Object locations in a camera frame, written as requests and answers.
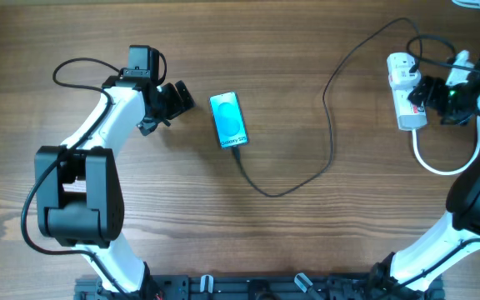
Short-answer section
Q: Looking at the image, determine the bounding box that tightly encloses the blue screen Galaxy smartphone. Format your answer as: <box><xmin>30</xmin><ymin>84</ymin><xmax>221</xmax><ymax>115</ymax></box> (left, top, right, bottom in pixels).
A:
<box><xmin>209</xmin><ymin>92</ymin><xmax>249</xmax><ymax>148</ymax></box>

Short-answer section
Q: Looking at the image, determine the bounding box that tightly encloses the black charging cable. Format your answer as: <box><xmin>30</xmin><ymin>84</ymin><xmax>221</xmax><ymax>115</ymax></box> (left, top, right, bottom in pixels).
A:
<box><xmin>231</xmin><ymin>17</ymin><xmax>424</xmax><ymax>198</ymax></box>

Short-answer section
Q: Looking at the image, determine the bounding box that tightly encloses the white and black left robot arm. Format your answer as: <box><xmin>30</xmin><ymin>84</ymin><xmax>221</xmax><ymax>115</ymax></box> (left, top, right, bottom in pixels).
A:
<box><xmin>21</xmin><ymin>45</ymin><xmax>195</xmax><ymax>299</ymax></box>

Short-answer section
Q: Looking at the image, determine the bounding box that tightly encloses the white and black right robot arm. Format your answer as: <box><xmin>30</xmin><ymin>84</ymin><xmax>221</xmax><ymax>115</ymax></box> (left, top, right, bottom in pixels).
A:
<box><xmin>374</xmin><ymin>50</ymin><xmax>480</xmax><ymax>298</ymax></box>

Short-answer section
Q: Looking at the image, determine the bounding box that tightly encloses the white USB charger plug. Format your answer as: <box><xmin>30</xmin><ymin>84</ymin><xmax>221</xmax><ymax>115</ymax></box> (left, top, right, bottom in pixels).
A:
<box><xmin>388</xmin><ymin>67</ymin><xmax>421</xmax><ymax>90</ymax></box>

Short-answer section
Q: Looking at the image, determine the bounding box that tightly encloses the white power strip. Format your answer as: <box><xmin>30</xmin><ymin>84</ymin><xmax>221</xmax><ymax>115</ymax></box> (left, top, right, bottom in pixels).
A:
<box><xmin>387</xmin><ymin>52</ymin><xmax>428</xmax><ymax>131</ymax></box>

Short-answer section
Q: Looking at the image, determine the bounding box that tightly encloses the white power strip cord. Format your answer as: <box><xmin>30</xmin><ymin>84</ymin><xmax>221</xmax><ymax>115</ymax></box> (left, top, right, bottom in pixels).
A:
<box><xmin>410</xmin><ymin>0</ymin><xmax>480</xmax><ymax>176</ymax></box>

